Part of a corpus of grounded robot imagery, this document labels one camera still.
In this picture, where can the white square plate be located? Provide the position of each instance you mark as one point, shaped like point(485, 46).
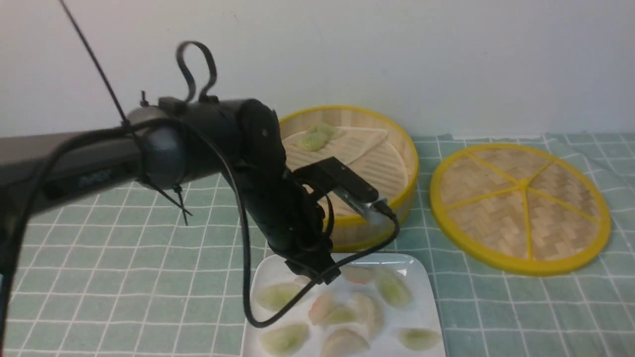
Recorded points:
point(420, 313)

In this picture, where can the pink dumpling plate centre right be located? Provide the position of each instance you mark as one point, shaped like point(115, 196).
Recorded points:
point(370, 314)

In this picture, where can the green dumpling in steamer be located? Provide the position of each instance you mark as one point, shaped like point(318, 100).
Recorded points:
point(331, 132)
point(313, 141)

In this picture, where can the pink dumpling plate top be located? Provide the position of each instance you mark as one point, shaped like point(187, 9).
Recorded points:
point(358, 274)

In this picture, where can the pink dumpling plate bottom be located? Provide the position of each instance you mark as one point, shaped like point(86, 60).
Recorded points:
point(344, 342)

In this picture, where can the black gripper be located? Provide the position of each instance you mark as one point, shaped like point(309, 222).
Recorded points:
point(284, 205)

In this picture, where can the green dumpling plate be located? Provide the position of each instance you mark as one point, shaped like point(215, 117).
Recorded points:
point(274, 297)
point(341, 314)
point(418, 339)
point(392, 288)
point(285, 341)

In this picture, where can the yellow-rimmed bamboo steamer basket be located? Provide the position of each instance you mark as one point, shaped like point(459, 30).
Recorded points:
point(351, 232)

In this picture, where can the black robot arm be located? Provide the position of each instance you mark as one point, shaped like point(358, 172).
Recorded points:
point(166, 146)

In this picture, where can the green dumpling plate top right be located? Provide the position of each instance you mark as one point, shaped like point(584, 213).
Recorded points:
point(392, 288)

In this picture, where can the white steamer liner paper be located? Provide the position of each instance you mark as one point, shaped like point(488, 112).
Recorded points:
point(364, 150)

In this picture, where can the yellow-rimmed woven steamer lid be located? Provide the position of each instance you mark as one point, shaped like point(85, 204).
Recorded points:
point(519, 209)

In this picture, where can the pink dumpling plate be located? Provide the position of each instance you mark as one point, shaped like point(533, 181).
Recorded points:
point(321, 308)
point(370, 314)
point(344, 342)
point(358, 274)

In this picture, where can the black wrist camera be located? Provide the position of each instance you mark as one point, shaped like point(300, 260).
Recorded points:
point(347, 186)

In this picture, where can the green dumpling plate bottom left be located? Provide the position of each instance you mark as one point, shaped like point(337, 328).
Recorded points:
point(285, 341)

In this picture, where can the green dumpling plate centre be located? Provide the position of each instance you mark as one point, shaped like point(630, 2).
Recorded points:
point(341, 314)

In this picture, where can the green dumpling plate bottom right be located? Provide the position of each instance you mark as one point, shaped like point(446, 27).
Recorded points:
point(418, 339)

